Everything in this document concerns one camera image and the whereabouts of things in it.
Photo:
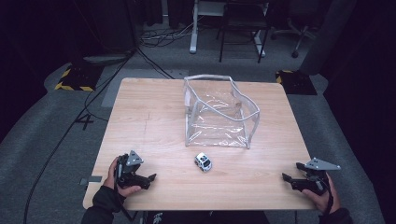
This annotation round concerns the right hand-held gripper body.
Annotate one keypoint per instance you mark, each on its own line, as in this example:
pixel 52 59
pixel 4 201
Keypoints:
pixel 314 183

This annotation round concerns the wheeled office chair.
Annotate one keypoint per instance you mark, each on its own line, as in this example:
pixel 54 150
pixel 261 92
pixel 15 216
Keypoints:
pixel 299 40

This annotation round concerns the grey floor mat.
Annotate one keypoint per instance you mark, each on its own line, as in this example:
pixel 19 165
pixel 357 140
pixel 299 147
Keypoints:
pixel 124 74

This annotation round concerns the person's right hand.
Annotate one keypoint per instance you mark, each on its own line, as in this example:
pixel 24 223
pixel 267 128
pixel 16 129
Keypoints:
pixel 320 202

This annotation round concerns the person's left hand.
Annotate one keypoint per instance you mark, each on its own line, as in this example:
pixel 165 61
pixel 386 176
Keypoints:
pixel 109 179

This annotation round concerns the grey curtain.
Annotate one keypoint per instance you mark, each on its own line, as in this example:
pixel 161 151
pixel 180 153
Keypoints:
pixel 327 37

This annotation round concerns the grey tape strip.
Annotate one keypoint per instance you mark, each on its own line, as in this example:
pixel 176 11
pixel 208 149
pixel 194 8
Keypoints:
pixel 95 179

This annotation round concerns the clear plastic bag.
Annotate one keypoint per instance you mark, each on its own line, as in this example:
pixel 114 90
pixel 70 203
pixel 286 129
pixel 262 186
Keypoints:
pixel 218 130

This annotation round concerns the grey flat stand base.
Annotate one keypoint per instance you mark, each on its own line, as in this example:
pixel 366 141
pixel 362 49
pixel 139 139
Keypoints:
pixel 106 59

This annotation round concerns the black yellow-striped floor plate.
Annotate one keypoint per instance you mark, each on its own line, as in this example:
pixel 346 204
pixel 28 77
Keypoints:
pixel 295 82
pixel 79 79

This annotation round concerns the small white toy car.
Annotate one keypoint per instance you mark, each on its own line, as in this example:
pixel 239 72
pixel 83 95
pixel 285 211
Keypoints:
pixel 203 162

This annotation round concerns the white desk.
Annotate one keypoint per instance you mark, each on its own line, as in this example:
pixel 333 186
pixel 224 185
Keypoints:
pixel 193 37

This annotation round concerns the person's dark clothing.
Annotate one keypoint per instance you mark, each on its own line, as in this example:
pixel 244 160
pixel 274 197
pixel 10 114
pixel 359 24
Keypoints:
pixel 205 217

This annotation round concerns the black metal chair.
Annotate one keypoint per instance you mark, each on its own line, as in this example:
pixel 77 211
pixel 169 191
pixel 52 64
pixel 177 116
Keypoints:
pixel 243 21

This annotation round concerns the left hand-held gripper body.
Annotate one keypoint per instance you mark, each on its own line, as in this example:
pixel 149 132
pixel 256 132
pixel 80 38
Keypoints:
pixel 129 177

